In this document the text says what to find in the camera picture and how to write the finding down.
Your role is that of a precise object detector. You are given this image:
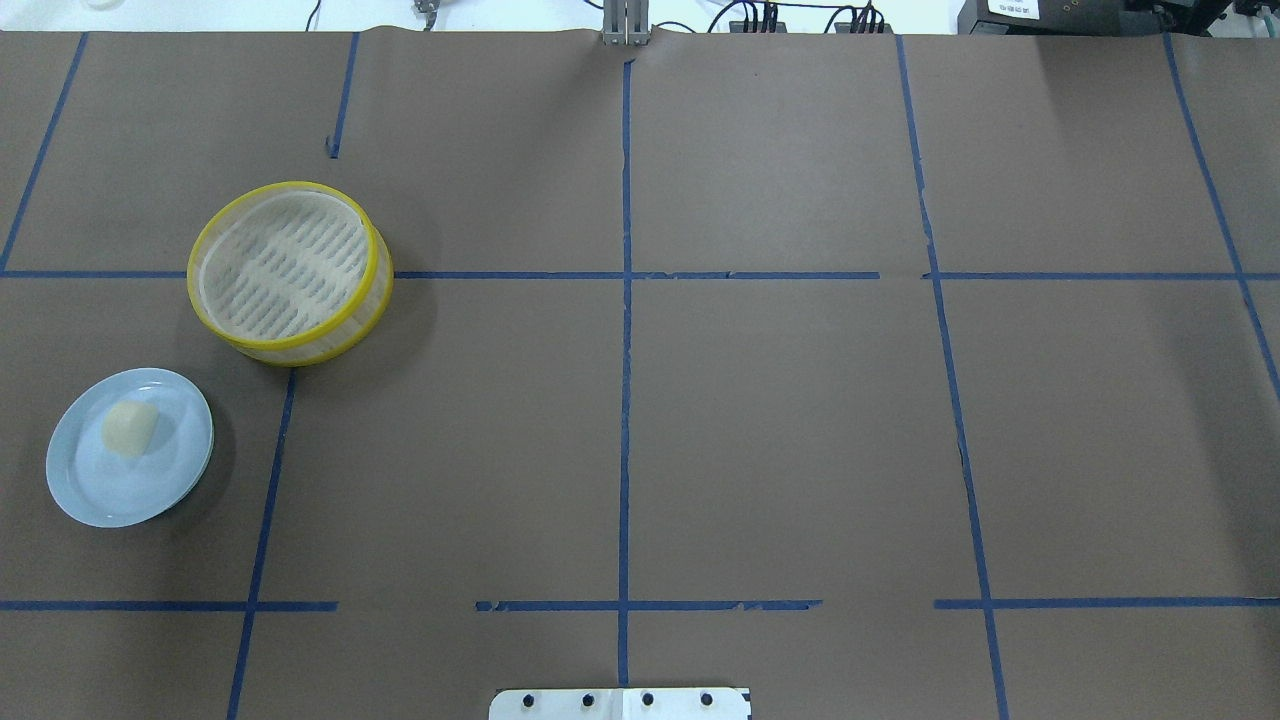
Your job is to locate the white steamed bun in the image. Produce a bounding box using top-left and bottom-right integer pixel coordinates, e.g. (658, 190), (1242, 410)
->
(100, 400), (159, 457)

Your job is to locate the yellow rimmed bamboo steamer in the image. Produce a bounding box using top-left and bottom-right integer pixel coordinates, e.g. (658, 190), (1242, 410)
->
(186, 181), (394, 368)

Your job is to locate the black equipment box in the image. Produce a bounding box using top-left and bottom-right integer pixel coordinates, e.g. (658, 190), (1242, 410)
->
(956, 1), (1196, 37)

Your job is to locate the light blue plate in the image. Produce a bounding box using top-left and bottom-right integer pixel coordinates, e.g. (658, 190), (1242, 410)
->
(45, 366), (215, 528)

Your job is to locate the aluminium frame post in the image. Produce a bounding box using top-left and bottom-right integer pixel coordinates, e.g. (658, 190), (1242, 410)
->
(599, 0), (652, 47)

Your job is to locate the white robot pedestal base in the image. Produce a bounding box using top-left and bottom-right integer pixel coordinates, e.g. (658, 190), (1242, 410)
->
(488, 687), (753, 719)

